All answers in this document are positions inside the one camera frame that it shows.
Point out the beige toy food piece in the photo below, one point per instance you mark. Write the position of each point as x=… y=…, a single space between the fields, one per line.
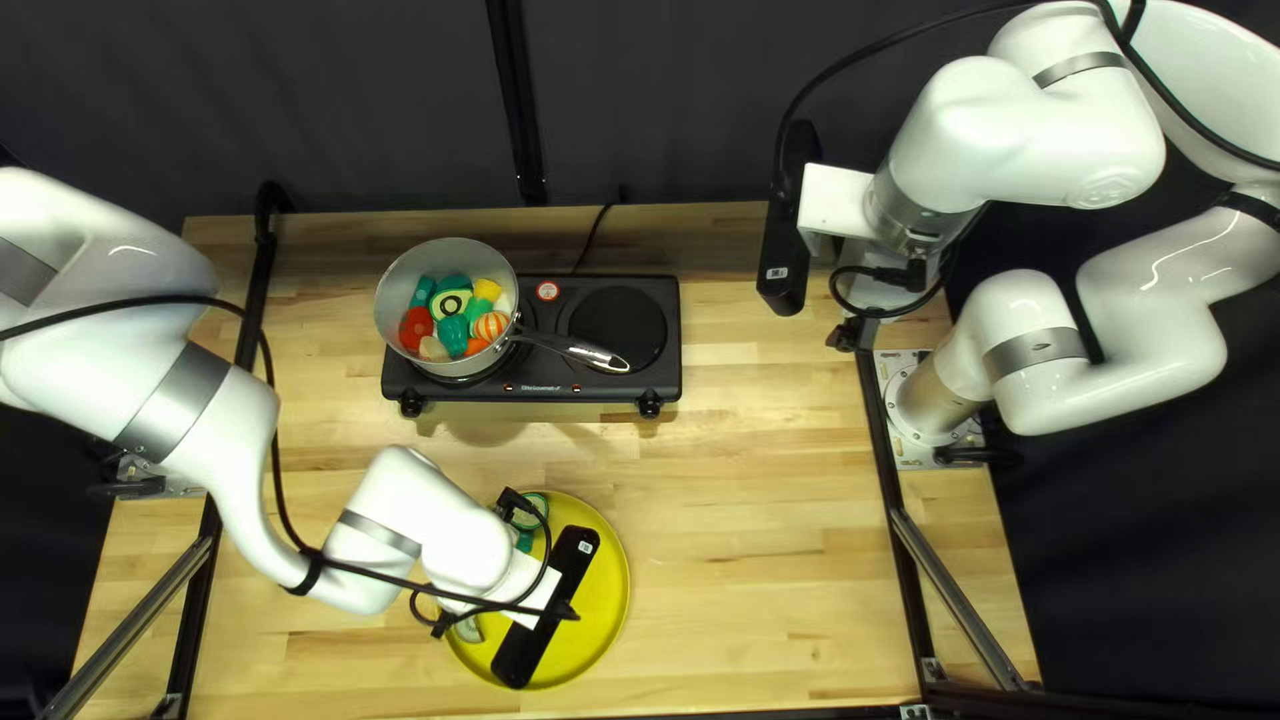
x=433 y=348

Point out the yellow plate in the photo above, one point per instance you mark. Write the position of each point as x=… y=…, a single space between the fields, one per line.
x=600 y=600

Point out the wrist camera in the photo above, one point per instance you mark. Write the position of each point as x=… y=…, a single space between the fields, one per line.
x=572 y=558
x=785 y=250

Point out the teal green toy vegetable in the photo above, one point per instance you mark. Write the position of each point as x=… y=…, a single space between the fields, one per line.
x=454 y=335

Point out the red toy tomato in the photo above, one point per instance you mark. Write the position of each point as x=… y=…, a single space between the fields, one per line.
x=416 y=328

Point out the green toy food piece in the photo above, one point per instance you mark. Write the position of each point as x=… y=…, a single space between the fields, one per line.
x=532 y=503

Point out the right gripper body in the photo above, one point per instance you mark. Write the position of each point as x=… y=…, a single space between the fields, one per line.
x=835 y=205

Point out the teal toy food piece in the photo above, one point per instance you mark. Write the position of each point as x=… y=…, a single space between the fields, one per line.
x=424 y=291

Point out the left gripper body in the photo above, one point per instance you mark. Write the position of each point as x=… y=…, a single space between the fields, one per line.
x=535 y=590

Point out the orange striped toy food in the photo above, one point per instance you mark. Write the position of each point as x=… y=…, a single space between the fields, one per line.
x=491 y=326

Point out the small orange toy piece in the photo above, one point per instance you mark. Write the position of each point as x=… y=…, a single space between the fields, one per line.
x=477 y=346

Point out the black hot plate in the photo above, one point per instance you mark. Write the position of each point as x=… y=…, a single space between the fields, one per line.
x=620 y=325

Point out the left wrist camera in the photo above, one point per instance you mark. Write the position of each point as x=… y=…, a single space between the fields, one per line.
x=572 y=558

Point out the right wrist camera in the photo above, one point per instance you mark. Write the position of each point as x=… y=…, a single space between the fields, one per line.
x=785 y=250

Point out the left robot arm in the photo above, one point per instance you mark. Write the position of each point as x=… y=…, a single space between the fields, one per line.
x=120 y=350

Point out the yellow toy food piece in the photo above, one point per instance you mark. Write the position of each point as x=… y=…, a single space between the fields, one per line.
x=487 y=290

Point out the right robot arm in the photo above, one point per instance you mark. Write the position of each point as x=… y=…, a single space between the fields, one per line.
x=1050 y=130

